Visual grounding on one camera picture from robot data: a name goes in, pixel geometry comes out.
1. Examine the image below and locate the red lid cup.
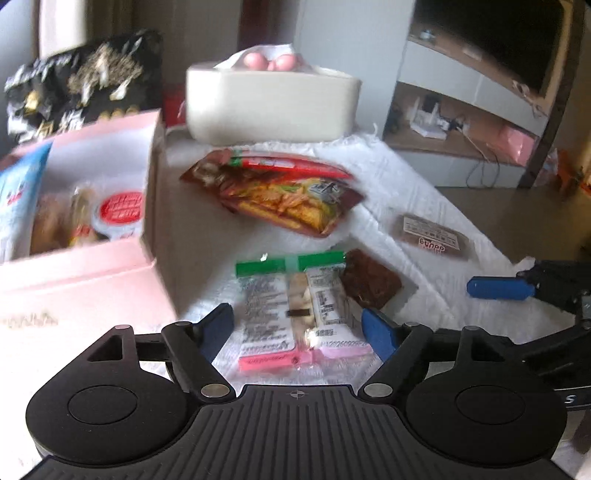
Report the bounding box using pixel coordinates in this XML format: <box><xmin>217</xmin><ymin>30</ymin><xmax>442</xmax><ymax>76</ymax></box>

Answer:
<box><xmin>91</xmin><ymin>191</ymin><xmax>145</xmax><ymax>241</ymax></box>

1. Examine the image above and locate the green pink clear snack packet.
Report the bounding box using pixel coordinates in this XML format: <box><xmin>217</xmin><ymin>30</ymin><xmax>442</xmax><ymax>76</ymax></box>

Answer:
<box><xmin>235</xmin><ymin>250</ymin><xmax>373</xmax><ymax>374</ymax></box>

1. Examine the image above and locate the beige curtain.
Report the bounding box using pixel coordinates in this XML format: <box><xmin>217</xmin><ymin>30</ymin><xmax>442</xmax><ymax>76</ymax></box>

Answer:
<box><xmin>39</xmin><ymin>0</ymin><xmax>136</xmax><ymax>54</ymax></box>

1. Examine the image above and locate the white textured tablecloth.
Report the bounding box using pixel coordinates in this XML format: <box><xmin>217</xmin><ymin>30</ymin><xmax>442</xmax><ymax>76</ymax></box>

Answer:
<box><xmin>157</xmin><ymin>127</ymin><xmax>591</xmax><ymax>462</ymax></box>

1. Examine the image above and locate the white router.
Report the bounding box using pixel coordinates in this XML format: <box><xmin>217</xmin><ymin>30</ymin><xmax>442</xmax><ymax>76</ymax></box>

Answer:
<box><xmin>410</xmin><ymin>95</ymin><xmax>452</xmax><ymax>139</ymax></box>

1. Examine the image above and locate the large red-brown snack packet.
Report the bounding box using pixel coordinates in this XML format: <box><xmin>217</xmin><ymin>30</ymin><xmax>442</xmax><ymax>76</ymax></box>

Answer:
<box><xmin>179</xmin><ymin>148</ymin><xmax>365</xmax><ymax>237</ymax></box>

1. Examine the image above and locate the bread loaf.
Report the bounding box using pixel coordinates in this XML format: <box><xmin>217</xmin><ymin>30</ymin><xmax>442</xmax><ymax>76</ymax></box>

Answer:
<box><xmin>30</xmin><ymin>194</ymin><xmax>75</xmax><ymax>254</ymax></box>

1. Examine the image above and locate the black printed snack bag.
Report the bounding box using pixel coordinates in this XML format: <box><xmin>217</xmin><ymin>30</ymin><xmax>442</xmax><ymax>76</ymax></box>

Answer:
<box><xmin>4</xmin><ymin>30</ymin><xmax>164</xmax><ymax>144</ymax></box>

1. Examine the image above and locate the pink cardboard box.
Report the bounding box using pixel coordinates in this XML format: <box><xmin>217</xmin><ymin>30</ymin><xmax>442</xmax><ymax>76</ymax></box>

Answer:
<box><xmin>0</xmin><ymin>108</ymin><xmax>183</xmax><ymax>467</ymax></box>

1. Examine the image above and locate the blue white snack packet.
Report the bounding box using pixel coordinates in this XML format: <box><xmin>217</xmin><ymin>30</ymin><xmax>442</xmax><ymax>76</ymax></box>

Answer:
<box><xmin>0</xmin><ymin>141</ymin><xmax>53</xmax><ymax>262</ymax></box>

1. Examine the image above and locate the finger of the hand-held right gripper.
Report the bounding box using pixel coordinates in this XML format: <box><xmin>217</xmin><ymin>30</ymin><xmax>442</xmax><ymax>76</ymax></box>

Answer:
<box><xmin>502</xmin><ymin>318</ymin><xmax>591</xmax><ymax>371</ymax></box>
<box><xmin>466</xmin><ymin>260</ymin><xmax>591</xmax><ymax>320</ymax></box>

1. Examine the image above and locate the white wooden shelf unit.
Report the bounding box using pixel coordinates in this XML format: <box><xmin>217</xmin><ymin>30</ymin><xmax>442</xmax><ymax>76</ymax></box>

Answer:
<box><xmin>382</xmin><ymin>37</ymin><xmax>557</xmax><ymax>188</ymax></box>

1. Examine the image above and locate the dark brown snack packet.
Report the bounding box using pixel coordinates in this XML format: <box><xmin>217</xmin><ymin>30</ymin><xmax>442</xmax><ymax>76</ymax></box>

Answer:
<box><xmin>342</xmin><ymin>249</ymin><xmax>404</xmax><ymax>308</ymax></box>

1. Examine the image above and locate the cream tissue holder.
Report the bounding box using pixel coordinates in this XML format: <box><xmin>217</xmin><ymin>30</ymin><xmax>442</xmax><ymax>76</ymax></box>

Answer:
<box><xmin>185</xmin><ymin>60</ymin><xmax>362</xmax><ymax>144</ymax></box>

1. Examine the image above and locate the small pink box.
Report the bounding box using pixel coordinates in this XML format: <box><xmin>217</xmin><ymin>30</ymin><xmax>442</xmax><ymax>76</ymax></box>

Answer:
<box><xmin>493</xmin><ymin>124</ymin><xmax>539</xmax><ymax>168</ymax></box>

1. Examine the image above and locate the black television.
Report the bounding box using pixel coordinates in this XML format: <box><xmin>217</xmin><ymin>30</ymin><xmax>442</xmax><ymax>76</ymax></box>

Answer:
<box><xmin>411</xmin><ymin>0</ymin><xmax>572</xmax><ymax>101</ymax></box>

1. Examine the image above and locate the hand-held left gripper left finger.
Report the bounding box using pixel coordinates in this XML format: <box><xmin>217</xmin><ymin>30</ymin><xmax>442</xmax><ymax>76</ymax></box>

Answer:
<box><xmin>85</xmin><ymin>302</ymin><xmax>236</xmax><ymax>403</ymax></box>

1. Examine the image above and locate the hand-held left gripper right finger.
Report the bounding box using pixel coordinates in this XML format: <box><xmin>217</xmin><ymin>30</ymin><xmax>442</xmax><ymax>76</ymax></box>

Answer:
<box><xmin>361</xmin><ymin>307</ymin><xmax>523</xmax><ymax>402</ymax></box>

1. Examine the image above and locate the pink balls ornament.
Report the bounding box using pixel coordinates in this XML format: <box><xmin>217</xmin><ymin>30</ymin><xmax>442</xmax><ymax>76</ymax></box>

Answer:
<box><xmin>242</xmin><ymin>52</ymin><xmax>308</xmax><ymax>73</ymax></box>

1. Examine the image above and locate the dark cable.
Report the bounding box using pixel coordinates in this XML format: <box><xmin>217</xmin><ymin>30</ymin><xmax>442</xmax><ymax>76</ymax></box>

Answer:
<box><xmin>463</xmin><ymin>133</ymin><xmax>502</xmax><ymax>188</ymax></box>

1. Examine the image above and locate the small brown labelled packet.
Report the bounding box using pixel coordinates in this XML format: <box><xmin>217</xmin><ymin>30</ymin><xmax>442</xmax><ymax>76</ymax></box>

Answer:
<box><xmin>398</xmin><ymin>213</ymin><xmax>474</xmax><ymax>260</ymax></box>

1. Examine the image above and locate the white tissue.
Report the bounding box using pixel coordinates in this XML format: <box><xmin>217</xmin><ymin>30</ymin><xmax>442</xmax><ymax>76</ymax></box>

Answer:
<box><xmin>213</xmin><ymin>43</ymin><xmax>320</xmax><ymax>73</ymax></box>

